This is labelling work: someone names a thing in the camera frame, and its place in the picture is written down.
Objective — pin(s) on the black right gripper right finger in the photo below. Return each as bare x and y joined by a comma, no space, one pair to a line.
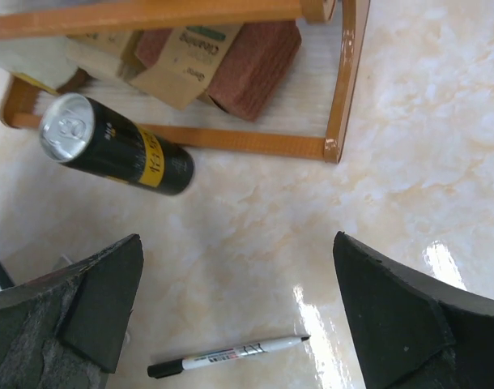
411,330

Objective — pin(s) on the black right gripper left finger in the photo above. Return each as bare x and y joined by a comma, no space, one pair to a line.
66,329

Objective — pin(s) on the black white marker pen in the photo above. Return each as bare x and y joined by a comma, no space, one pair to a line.
177,366

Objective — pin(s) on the black yellow drink can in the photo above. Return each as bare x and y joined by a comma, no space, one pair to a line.
83,134

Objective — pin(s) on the orange wooden shelf rack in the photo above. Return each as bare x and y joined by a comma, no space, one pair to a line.
148,15

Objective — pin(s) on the white paper bag left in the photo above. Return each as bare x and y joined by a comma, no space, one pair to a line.
40,61

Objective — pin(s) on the brown scouring pad pack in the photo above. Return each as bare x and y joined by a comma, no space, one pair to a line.
214,61

